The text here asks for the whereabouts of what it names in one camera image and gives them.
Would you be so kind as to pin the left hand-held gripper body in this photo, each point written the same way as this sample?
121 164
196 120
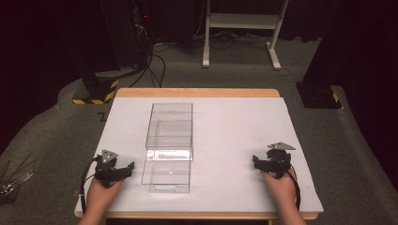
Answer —
106 165

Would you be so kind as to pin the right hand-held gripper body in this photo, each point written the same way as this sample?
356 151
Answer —
278 161

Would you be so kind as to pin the clear plastic drawer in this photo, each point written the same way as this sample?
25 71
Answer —
166 173

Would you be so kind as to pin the clear plastic drawer case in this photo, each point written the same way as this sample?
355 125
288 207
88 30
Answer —
170 125

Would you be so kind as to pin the person's right hand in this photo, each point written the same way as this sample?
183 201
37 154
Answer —
280 189

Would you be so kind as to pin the person's left hand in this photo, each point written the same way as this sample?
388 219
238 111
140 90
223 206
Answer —
100 194

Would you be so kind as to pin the white table mat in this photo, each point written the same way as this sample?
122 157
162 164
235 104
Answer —
237 140

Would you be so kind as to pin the black yellow striped stand base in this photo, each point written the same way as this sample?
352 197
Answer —
97 90

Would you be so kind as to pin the wooden table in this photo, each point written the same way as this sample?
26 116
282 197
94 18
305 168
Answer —
197 92

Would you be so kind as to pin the bundle of metal utensils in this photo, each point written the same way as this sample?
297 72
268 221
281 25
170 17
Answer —
12 184

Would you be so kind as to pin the black equipment tower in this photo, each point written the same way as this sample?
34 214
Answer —
125 31

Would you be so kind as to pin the white metal stand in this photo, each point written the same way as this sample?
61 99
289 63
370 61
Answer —
242 21

